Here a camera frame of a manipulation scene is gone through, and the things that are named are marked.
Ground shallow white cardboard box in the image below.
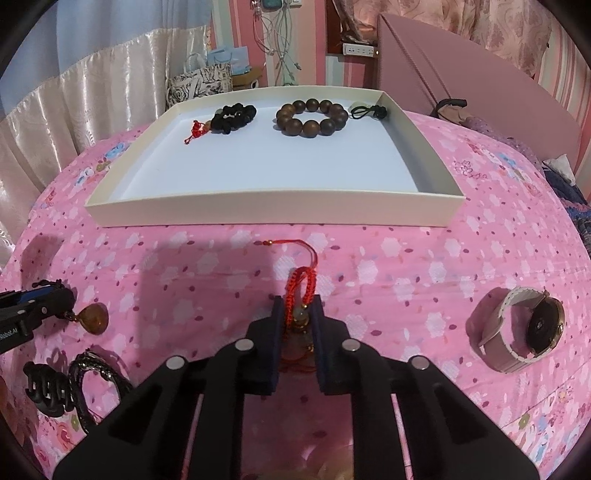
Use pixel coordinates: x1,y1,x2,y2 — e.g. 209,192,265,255
85,85,466,228

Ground light blue curtain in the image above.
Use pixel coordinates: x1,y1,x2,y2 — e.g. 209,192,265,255
8,0,214,86

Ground white satin curtain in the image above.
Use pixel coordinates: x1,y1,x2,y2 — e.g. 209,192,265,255
0,25,212,261

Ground light blue paper bag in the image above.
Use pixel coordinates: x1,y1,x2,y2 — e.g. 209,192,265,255
205,46,250,75

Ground clear bead red cord pendant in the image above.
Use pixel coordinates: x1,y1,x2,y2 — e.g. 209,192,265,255
255,239,320,372

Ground black hair claw clip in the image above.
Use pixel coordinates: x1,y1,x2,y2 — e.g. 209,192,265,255
23,362,77,419

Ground black strap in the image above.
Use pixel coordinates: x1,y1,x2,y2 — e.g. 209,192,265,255
431,98,468,119

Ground dark blue patterned blanket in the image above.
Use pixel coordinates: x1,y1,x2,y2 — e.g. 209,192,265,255
545,170,591,243

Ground hanging charger cables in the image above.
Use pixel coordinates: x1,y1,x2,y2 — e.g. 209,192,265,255
252,0,302,87

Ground brown stone pendant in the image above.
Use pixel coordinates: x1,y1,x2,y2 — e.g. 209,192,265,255
64,303,110,334

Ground brown wooden bead bracelet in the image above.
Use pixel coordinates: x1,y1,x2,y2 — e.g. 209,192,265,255
276,99,350,140

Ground pink padded headboard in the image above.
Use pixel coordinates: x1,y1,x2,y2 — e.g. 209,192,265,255
376,13,588,186

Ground wall outlet with chargers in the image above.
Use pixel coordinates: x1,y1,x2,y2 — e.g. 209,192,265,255
257,0,302,13

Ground pink patterned curtain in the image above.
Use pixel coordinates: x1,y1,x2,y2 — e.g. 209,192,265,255
331,0,557,80

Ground black bead bracelet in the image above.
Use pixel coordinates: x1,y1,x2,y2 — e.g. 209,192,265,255
210,104,257,135

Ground black braided cord bracelet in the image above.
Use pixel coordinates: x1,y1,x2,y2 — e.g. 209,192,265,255
68,351,136,435

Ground jade pendant with black cord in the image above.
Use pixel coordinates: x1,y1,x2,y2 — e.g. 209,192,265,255
349,103,388,120

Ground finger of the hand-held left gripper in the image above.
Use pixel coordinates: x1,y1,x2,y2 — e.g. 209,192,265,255
0,281,77,324

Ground purple dotted pillow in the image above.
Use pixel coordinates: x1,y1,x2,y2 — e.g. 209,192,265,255
465,115,546,163

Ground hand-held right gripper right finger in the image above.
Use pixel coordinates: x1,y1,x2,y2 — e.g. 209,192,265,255
314,295,541,480

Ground watch with pale pink band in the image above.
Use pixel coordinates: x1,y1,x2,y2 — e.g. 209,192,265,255
465,286,567,374

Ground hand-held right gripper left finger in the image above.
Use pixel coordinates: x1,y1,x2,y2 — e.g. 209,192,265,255
53,295,284,480

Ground floral tote bag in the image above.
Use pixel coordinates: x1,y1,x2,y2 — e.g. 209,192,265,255
167,53,233,103

